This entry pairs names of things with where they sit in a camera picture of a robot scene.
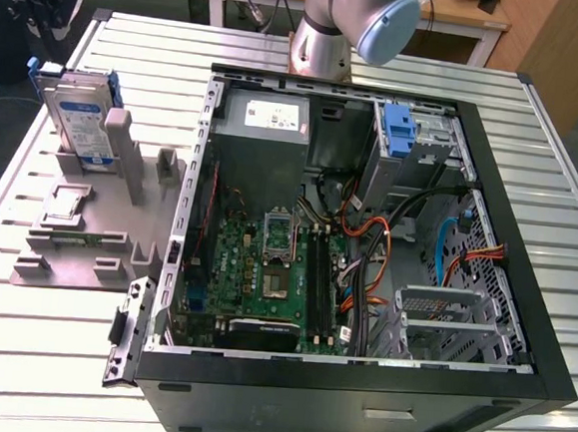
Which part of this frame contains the grey case rear latch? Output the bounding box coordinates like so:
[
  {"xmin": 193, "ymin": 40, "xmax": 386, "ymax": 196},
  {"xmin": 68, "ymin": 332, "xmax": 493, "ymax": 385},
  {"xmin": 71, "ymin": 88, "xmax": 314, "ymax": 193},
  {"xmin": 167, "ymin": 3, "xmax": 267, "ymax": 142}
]
[{"xmin": 100, "ymin": 272, "xmax": 158, "ymax": 391}]

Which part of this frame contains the green RAM stick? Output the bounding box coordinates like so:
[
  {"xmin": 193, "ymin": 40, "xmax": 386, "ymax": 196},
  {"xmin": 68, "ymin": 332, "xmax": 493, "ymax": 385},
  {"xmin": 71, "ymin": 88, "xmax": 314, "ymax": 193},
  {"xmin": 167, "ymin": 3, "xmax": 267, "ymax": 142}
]
[{"xmin": 50, "ymin": 229, "xmax": 106, "ymax": 250}]

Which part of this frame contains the orange red power wire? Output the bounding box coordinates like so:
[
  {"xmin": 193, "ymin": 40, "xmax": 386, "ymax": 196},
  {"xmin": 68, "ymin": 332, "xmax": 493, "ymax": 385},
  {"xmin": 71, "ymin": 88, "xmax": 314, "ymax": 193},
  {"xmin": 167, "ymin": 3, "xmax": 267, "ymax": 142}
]
[{"xmin": 445, "ymin": 240, "xmax": 511, "ymax": 294}]

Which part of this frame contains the wooden cabinet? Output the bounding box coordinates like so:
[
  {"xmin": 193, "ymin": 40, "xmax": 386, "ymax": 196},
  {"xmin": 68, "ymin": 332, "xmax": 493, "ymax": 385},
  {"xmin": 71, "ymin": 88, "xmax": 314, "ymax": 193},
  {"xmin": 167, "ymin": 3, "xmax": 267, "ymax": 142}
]
[{"xmin": 485, "ymin": 0, "xmax": 578, "ymax": 141}]

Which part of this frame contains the blue plastic drive latch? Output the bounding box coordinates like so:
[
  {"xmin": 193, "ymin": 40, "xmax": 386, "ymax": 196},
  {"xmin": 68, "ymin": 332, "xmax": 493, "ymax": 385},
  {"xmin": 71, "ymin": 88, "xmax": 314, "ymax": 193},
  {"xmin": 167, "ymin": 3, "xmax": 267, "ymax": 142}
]
[{"xmin": 380, "ymin": 103, "xmax": 420, "ymax": 160}]

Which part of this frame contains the grey metal drive cage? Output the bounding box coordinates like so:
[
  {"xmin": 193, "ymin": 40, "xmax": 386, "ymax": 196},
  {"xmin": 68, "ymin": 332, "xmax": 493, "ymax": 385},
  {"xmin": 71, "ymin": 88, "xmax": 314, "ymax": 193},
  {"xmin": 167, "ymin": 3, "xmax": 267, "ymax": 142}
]
[{"xmin": 358, "ymin": 99, "xmax": 479, "ymax": 226}]

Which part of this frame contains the CPU socket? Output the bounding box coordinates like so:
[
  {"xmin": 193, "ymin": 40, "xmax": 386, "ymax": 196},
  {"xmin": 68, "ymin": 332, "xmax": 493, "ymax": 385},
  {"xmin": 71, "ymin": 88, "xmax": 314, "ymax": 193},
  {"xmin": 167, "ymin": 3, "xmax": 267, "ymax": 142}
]
[{"xmin": 261, "ymin": 266, "xmax": 296, "ymax": 302}]

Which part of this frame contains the grey parts rack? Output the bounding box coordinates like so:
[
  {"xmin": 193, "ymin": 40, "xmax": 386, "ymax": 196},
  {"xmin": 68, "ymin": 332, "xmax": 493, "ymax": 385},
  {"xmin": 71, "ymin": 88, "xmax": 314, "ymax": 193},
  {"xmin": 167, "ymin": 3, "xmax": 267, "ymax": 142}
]
[{"xmin": 8, "ymin": 101, "xmax": 193, "ymax": 299}]

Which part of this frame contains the black cable bundle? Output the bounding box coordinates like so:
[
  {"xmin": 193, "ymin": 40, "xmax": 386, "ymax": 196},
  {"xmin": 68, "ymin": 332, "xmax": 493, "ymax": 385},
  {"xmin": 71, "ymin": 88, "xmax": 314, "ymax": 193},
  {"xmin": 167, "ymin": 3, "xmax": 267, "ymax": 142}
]
[{"xmin": 347, "ymin": 179, "xmax": 472, "ymax": 365}]

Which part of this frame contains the black PC case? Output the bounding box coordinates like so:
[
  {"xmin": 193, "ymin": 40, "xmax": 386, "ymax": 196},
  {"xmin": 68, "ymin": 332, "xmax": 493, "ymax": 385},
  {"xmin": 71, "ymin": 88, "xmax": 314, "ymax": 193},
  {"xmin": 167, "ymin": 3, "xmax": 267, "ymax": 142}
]
[{"xmin": 129, "ymin": 57, "xmax": 578, "ymax": 432}]

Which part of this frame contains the orange wire bundle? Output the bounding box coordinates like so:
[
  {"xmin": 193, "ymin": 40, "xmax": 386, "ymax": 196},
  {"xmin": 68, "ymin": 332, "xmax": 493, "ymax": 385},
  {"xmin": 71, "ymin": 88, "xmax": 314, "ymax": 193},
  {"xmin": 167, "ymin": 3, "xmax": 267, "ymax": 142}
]
[{"xmin": 335, "ymin": 213, "xmax": 395, "ymax": 295}]

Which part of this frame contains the thin red wire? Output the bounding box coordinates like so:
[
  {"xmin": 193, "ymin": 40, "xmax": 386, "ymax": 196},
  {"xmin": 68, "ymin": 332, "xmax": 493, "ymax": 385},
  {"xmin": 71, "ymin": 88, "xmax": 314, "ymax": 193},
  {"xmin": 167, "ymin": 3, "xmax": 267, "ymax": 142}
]
[{"xmin": 189, "ymin": 161, "xmax": 222, "ymax": 266}]

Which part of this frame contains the metal socket cover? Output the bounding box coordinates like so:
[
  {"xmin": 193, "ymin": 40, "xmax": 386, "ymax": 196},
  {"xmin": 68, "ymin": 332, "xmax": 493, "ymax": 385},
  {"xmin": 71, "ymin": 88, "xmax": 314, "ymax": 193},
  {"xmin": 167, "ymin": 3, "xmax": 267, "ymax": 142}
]
[{"xmin": 259, "ymin": 209, "xmax": 300, "ymax": 270}]

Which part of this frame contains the thin locking lever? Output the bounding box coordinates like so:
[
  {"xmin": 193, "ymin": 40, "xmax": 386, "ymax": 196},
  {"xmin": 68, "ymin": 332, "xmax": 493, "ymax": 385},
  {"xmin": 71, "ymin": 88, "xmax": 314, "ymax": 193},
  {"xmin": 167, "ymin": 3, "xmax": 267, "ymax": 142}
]
[{"xmin": 288, "ymin": 216, "xmax": 300, "ymax": 270}]

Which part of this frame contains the green motherboard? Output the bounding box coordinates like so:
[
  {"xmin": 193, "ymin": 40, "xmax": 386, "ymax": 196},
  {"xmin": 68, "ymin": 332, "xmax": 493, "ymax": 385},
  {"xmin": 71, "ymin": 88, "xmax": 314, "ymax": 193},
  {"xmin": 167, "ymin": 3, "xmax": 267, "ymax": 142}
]
[{"xmin": 168, "ymin": 200, "xmax": 358, "ymax": 359}]

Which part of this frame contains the blue data wire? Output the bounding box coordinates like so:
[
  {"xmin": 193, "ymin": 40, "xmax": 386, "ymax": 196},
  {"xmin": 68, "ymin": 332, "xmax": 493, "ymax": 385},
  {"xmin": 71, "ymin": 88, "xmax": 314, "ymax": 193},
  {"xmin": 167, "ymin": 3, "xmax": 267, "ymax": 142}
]
[{"xmin": 432, "ymin": 207, "xmax": 474, "ymax": 291}]

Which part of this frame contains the black graphics card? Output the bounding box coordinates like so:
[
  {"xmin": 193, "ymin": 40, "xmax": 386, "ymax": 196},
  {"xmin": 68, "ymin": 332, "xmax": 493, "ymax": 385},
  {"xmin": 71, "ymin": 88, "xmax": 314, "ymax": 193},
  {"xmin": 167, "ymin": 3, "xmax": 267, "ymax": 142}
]
[{"xmin": 212, "ymin": 314, "xmax": 301, "ymax": 356}]

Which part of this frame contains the hard disk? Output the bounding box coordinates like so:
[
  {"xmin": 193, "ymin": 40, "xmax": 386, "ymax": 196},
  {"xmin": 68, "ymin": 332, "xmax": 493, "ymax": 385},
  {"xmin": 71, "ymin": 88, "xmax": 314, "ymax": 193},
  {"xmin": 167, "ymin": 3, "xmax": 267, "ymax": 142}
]
[{"xmin": 19, "ymin": 57, "xmax": 128, "ymax": 173}]

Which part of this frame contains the blue expansion slot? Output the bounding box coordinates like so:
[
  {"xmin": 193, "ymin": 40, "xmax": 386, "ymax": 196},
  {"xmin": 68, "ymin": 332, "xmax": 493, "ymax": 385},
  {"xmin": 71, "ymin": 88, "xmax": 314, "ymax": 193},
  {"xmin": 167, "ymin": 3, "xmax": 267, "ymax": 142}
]
[{"xmin": 186, "ymin": 287, "xmax": 207, "ymax": 313}]

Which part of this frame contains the thin black hanging cable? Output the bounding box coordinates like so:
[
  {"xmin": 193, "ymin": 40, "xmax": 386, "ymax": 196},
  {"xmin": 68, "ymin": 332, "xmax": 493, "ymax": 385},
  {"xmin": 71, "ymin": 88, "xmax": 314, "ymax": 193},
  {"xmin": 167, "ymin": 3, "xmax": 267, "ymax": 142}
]
[{"xmin": 233, "ymin": 0, "xmax": 289, "ymax": 37}]

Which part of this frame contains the silver CPU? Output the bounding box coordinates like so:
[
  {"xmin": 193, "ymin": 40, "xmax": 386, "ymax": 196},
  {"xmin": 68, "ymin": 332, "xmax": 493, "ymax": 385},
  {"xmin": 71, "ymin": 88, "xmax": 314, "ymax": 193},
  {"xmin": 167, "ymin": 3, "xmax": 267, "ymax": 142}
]
[{"xmin": 48, "ymin": 192, "xmax": 82, "ymax": 220}]

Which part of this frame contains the black RAM slot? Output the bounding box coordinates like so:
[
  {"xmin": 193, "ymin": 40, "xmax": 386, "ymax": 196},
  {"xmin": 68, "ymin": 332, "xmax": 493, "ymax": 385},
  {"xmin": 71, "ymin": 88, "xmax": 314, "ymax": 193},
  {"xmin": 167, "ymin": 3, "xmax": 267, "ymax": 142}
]
[
  {"xmin": 299, "ymin": 221, "xmax": 330, "ymax": 344},
  {"xmin": 313, "ymin": 222, "xmax": 344, "ymax": 345}
]

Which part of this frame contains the grey power supply unit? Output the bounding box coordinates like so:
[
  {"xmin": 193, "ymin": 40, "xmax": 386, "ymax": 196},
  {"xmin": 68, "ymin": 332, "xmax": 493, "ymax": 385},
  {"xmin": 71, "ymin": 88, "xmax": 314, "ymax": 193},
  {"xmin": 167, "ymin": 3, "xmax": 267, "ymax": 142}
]
[{"xmin": 204, "ymin": 87, "xmax": 313, "ymax": 214}]

